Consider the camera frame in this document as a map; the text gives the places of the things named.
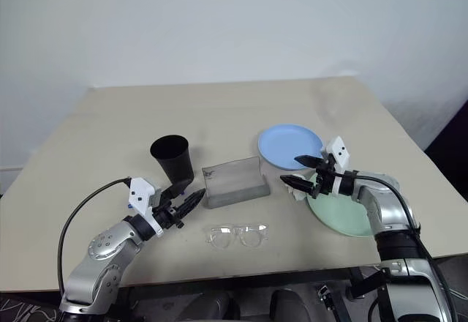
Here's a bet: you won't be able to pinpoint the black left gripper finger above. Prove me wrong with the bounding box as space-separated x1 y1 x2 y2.
162 181 188 201
174 188 207 219

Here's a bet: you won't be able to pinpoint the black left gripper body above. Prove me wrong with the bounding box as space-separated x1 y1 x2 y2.
153 201 184 231

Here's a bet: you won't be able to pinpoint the black strap with buckle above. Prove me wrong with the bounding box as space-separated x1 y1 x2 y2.
315 281 349 322

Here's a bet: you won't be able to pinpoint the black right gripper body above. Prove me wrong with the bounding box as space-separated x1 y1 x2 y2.
312 154 339 197

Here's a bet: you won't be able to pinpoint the clear frame glasses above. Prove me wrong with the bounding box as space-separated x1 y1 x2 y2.
204 222 271 250

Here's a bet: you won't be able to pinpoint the light blue plate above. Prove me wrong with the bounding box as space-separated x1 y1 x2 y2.
257 124 325 171

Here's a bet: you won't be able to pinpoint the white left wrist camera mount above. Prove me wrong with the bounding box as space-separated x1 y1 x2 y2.
127 176 165 236

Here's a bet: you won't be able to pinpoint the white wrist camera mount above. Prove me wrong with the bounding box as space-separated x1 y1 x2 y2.
127 176 165 236
320 135 352 195

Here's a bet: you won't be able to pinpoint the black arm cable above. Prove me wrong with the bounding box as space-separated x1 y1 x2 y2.
350 173 458 322
57 177 132 296

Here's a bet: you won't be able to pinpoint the light green plate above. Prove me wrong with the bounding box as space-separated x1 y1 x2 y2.
305 173 374 238

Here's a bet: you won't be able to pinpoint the black angled bracket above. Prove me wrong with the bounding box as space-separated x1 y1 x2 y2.
349 265 389 301

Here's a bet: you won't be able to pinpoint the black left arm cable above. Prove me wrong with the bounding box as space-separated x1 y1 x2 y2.
57 177 132 296

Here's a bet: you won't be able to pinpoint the dark rounded shape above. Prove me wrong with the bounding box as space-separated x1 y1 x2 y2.
269 288 312 322

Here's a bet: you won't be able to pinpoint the black pen cup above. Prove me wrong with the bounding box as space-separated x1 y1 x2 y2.
149 135 195 187

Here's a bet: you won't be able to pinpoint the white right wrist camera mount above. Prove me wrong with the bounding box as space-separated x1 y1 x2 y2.
320 135 352 195

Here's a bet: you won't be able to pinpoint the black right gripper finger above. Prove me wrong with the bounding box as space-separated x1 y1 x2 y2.
279 175 317 196
293 154 325 170

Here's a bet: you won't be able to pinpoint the white tissue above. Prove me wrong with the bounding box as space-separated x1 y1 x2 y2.
286 175 312 203

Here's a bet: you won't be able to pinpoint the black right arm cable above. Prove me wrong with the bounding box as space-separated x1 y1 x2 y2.
350 173 458 322

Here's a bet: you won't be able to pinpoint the grey glasses case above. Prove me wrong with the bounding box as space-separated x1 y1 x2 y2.
201 156 272 210

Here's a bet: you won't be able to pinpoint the dark patterned cushion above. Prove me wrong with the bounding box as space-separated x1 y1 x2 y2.
0 296 65 322

